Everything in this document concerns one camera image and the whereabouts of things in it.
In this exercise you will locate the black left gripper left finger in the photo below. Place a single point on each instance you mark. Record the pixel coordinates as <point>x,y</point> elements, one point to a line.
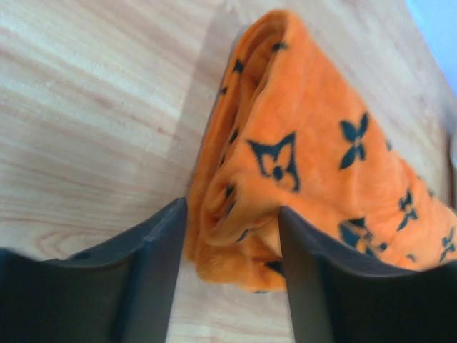
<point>120,290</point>

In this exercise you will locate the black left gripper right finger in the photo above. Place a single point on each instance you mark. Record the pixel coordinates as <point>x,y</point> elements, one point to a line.
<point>337,294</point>

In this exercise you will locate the orange patterned plush pillowcase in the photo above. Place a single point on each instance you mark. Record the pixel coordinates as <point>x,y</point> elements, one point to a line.
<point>288,130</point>

